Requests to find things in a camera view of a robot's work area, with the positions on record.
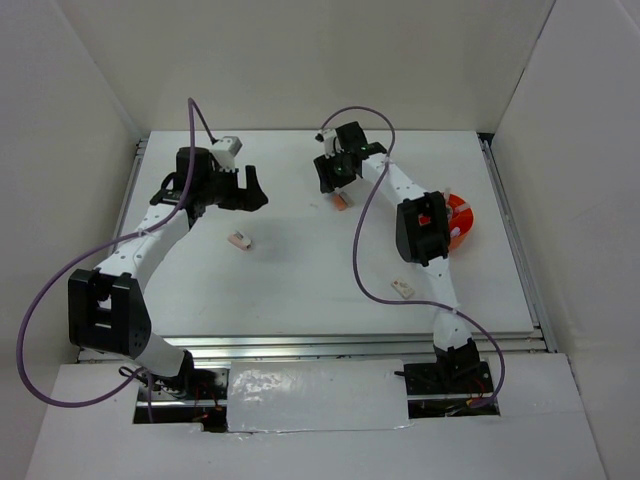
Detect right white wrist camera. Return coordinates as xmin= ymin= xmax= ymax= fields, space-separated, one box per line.
xmin=314 ymin=128 xmax=342 ymax=158

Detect orange round divided container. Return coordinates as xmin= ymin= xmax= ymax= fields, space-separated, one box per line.
xmin=446 ymin=193 xmax=474 ymax=251

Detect blue gel pen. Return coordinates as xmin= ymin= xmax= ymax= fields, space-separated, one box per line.
xmin=449 ymin=202 xmax=470 ymax=214

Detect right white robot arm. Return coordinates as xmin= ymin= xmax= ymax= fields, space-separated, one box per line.
xmin=314 ymin=122 xmax=481 ymax=392

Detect white cover plate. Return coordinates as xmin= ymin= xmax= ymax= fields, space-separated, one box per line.
xmin=227 ymin=360 xmax=410 ymax=433

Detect pink white mini stapler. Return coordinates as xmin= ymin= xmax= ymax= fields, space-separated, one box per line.
xmin=227 ymin=231 xmax=253 ymax=251

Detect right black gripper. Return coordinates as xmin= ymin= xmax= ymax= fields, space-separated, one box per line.
xmin=313 ymin=148 xmax=357 ymax=194

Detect aluminium frame rail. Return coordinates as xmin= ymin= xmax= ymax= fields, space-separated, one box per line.
xmin=82 ymin=132 xmax=559 ymax=359

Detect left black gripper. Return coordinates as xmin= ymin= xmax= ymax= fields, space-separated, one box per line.
xmin=199 ymin=162 xmax=268 ymax=212

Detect grey eraser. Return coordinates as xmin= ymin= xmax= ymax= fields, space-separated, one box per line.
xmin=340 ymin=192 xmax=355 ymax=208

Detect small white red box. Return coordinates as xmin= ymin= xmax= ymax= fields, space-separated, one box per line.
xmin=391 ymin=277 xmax=415 ymax=300

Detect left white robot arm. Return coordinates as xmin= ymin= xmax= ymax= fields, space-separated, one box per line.
xmin=68 ymin=147 xmax=268 ymax=399

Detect orange grey correction tape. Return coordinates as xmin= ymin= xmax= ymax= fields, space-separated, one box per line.
xmin=333 ymin=195 xmax=348 ymax=211

